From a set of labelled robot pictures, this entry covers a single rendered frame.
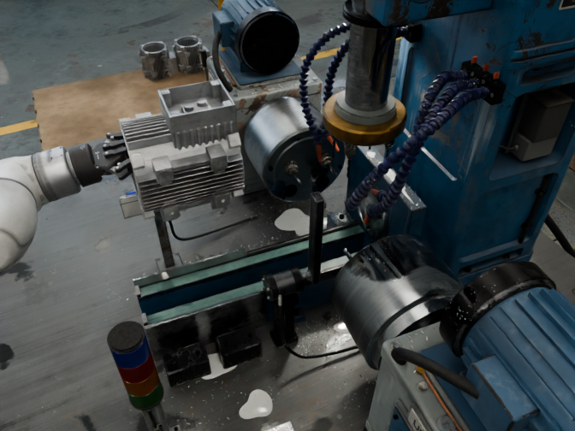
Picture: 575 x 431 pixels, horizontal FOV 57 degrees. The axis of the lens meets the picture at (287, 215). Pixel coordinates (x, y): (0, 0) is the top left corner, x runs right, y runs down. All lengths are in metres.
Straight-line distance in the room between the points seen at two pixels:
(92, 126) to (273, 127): 2.15
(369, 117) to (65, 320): 0.93
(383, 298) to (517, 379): 0.35
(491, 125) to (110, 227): 1.14
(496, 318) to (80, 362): 1.00
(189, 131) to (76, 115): 2.67
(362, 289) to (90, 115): 2.77
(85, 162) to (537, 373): 0.78
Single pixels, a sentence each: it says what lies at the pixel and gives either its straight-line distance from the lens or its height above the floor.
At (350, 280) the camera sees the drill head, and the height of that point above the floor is 1.11.
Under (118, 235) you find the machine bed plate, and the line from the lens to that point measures 1.70.
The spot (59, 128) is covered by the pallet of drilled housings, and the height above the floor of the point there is 0.15.
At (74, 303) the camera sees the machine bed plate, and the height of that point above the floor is 0.80.
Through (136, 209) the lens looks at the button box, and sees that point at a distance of 1.38.
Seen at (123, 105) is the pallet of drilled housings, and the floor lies 0.15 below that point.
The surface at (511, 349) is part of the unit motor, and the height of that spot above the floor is 1.33.
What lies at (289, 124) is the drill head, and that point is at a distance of 1.44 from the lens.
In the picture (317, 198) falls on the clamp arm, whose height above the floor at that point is 1.25.
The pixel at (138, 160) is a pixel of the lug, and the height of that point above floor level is 1.38.
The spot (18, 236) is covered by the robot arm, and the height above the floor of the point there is 1.40.
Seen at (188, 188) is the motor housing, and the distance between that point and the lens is 1.00.
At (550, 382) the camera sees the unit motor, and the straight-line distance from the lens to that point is 0.78.
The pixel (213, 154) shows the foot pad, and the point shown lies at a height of 1.37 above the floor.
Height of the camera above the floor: 1.95
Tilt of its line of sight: 43 degrees down
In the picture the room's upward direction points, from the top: straight up
